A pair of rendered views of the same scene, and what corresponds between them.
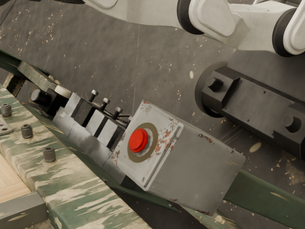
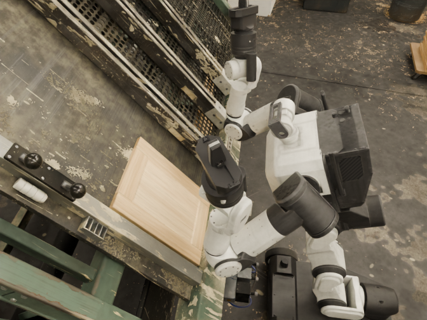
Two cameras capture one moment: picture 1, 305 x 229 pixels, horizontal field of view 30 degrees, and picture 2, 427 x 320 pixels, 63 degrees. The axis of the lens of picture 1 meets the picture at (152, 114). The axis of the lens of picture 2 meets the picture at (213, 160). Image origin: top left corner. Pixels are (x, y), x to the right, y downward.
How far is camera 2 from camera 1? 70 cm
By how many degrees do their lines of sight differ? 8
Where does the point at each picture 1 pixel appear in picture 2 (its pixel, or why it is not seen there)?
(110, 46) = not seen: hidden behind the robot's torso
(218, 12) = (329, 285)
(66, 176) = (216, 279)
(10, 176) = (201, 240)
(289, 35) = (330, 308)
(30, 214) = (191, 280)
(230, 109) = (275, 279)
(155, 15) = (314, 258)
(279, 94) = (295, 307)
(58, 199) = (205, 292)
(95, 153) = not seen: hidden behind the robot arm
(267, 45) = (319, 298)
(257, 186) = not seen: outside the picture
